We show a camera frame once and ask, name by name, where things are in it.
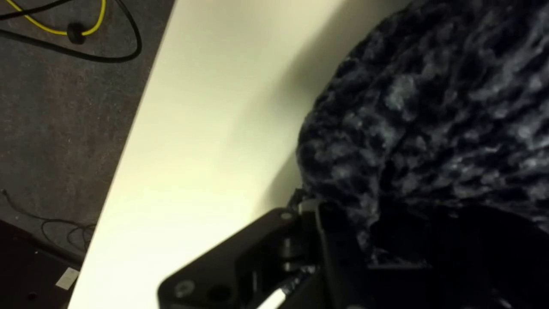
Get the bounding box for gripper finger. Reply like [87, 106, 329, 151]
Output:
[157, 200, 359, 309]

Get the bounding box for dark grey knitted cloth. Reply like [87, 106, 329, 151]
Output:
[295, 0, 549, 267]

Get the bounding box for dark brown cabinet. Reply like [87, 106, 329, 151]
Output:
[0, 219, 84, 309]

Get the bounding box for thin black cable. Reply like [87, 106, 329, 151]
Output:
[0, 189, 97, 254]

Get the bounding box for thick black cable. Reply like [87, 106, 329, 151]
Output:
[0, 0, 143, 64]

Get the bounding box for yellow cable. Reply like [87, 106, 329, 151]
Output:
[3, 0, 107, 36]

